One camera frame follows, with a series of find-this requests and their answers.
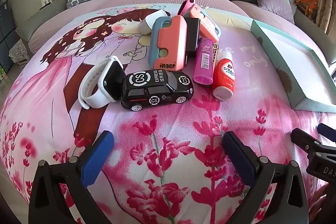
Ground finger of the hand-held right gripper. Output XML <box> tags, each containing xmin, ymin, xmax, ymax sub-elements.
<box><xmin>317</xmin><ymin>123</ymin><xmax>336</xmax><ymax>144</ymax></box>
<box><xmin>290</xmin><ymin>128</ymin><xmax>336</xmax><ymax>156</ymax></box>

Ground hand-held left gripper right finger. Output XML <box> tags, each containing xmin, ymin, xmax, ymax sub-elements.
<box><xmin>222</xmin><ymin>131</ymin><xmax>310</xmax><ymax>224</ymax></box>

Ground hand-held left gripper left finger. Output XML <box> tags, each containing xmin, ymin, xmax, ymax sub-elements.
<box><xmin>28</xmin><ymin>130</ymin><xmax>116</xmax><ymax>224</ymax></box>

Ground teal box tray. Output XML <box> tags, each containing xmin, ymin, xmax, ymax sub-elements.
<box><xmin>250</xmin><ymin>20</ymin><xmax>336</xmax><ymax>114</ymax></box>

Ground red and white bottle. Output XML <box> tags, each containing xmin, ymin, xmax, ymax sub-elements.
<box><xmin>212</xmin><ymin>51</ymin><xmax>236</xmax><ymax>102</ymax></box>

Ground white smartwatch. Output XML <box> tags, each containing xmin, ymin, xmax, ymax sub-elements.
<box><xmin>79</xmin><ymin>55</ymin><xmax>126</xmax><ymax>109</ymax></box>

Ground black toy car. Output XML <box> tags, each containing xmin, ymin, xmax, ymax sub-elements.
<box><xmin>121</xmin><ymin>69</ymin><xmax>195</xmax><ymax>112</ymax></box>

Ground pink lighter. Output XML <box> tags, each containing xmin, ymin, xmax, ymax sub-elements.
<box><xmin>193</xmin><ymin>37</ymin><xmax>214</xmax><ymax>86</ymax></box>

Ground gold patterned lighter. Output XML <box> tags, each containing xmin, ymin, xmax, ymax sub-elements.
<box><xmin>211</xmin><ymin>42</ymin><xmax>219</xmax><ymax>67</ymax></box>

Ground black box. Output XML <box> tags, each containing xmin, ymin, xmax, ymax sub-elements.
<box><xmin>184</xmin><ymin>18</ymin><xmax>201</xmax><ymax>59</ymax></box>

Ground coral and blue case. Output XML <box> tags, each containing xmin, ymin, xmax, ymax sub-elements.
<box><xmin>148</xmin><ymin>15</ymin><xmax>188</xmax><ymax>71</ymax></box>

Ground orange and blue case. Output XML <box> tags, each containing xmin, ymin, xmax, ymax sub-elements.
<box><xmin>189</xmin><ymin>4</ymin><xmax>222</xmax><ymax>42</ymax></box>

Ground white charger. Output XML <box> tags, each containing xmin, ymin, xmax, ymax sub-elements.
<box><xmin>138</xmin><ymin>10</ymin><xmax>171</xmax><ymax>35</ymax></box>

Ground pink smartwatch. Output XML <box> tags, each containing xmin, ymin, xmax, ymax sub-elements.
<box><xmin>177</xmin><ymin>0</ymin><xmax>196</xmax><ymax>17</ymax></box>

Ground printed cartoon blanket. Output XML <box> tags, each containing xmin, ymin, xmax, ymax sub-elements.
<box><xmin>0</xmin><ymin>2</ymin><xmax>336</xmax><ymax>224</ymax></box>

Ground colourful boxes on floor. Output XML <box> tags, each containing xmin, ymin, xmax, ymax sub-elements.
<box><xmin>0</xmin><ymin>67</ymin><xmax>11</xmax><ymax>88</ymax></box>

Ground lace covered stool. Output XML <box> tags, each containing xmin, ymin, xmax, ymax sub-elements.
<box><xmin>9</xmin><ymin>39</ymin><xmax>32</xmax><ymax>64</ymax></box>

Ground blue cabinet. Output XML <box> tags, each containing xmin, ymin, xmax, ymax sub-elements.
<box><xmin>0</xmin><ymin>0</ymin><xmax>20</xmax><ymax>67</ymax></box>

